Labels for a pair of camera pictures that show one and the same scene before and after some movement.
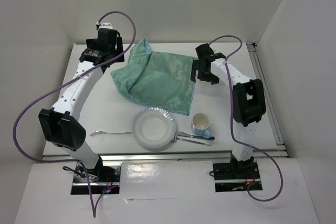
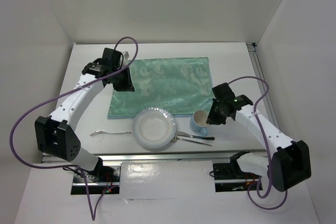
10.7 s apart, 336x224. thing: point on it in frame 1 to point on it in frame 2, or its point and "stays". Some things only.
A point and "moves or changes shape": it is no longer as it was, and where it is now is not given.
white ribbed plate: [154, 128] stays
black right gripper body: [202, 74] to [216, 114]
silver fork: [97, 131] stays
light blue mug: [200, 125] moves or changes shape
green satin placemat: [157, 80] moves or changes shape
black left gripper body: [118, 46] to [121, 81]
